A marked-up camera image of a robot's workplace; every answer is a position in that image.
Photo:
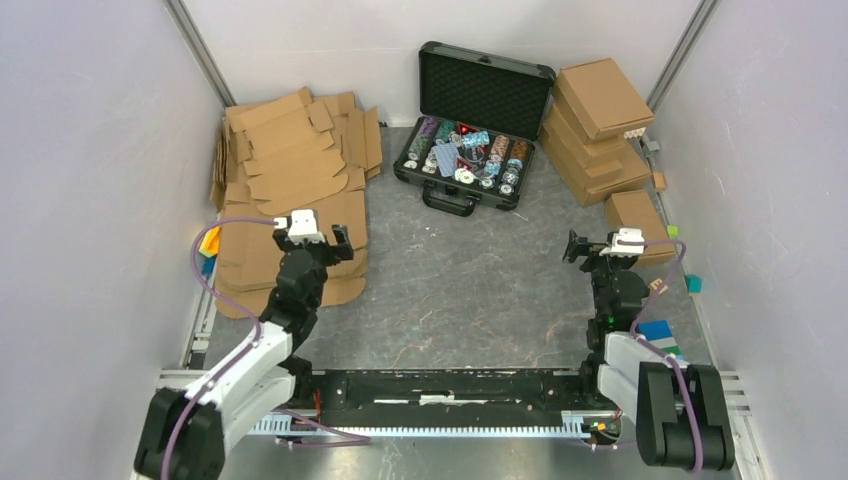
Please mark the wooden letter H block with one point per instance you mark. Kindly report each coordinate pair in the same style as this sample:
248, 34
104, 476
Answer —
658, 286

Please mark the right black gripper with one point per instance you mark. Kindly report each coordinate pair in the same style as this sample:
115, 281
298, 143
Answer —
581, 246

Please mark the blue green stacked bricks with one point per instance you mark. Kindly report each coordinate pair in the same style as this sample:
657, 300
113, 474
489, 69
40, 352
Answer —
659, 334

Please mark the teal cube block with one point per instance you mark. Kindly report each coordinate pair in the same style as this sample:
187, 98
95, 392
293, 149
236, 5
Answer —
693, 284

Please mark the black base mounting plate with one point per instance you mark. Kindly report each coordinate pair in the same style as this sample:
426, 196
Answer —
447, 398

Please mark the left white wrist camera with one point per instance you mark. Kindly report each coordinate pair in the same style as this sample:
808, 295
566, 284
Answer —
302, 226

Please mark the orange yellow toy block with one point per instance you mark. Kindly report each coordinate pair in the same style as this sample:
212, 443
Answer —
210, 242

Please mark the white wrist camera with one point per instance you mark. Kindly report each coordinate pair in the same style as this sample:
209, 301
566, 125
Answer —
302, 226
624, 242

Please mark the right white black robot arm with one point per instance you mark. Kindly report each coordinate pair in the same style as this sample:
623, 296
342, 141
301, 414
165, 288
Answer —
678, 409

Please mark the stack of flat cardboard blanks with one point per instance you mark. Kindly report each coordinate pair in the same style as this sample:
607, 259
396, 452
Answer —
296, 152

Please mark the white blue toy brick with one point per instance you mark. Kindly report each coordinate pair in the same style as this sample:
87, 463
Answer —
634, 134

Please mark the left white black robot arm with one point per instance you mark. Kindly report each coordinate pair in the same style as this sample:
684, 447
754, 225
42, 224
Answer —
188, 432

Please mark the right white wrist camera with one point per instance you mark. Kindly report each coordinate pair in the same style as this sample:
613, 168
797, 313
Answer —
624, 242

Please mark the black poker chip case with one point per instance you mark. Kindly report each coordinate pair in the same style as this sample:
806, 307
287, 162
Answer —
473, 143

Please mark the small wooden cube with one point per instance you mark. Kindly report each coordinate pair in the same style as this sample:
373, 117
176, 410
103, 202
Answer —
659, 182

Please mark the single folded cardboard box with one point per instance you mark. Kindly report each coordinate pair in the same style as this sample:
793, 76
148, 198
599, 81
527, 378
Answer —
636, 209

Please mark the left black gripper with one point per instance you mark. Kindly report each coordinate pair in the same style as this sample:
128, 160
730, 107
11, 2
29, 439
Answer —
335, 253

